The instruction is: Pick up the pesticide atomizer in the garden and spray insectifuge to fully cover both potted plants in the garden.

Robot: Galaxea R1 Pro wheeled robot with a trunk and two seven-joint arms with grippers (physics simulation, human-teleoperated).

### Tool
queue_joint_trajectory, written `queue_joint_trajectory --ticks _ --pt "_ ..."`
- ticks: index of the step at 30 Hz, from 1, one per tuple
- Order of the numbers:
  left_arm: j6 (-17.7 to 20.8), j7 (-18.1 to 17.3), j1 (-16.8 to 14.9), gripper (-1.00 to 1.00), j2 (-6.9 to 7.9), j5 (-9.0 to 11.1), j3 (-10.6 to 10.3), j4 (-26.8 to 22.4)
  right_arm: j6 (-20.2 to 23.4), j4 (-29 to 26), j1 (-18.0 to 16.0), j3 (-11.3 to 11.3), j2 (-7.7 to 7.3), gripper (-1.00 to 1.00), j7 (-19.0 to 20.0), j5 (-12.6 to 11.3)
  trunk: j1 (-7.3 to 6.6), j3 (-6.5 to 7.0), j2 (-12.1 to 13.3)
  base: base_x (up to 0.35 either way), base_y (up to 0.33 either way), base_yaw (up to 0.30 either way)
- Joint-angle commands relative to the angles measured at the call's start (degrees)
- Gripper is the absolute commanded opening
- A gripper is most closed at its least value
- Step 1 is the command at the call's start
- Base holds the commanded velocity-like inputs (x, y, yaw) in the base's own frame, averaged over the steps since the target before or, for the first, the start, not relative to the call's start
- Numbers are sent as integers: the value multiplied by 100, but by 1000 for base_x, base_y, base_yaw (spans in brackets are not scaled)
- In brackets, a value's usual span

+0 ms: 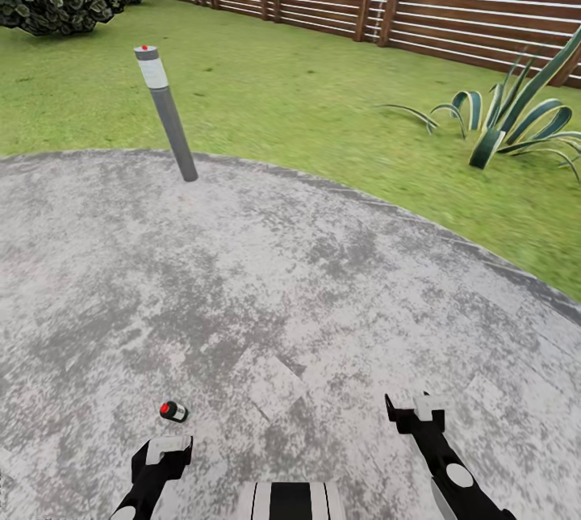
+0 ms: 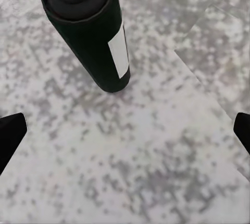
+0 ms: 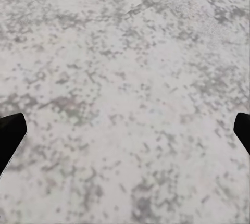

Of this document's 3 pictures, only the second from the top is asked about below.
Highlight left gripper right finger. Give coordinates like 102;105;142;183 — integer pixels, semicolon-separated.
233;112;250;154

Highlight insectifuge atomizer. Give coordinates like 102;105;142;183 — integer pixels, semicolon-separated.
41;0;130;92

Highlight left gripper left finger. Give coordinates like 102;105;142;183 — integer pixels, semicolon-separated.
0;113;27;175

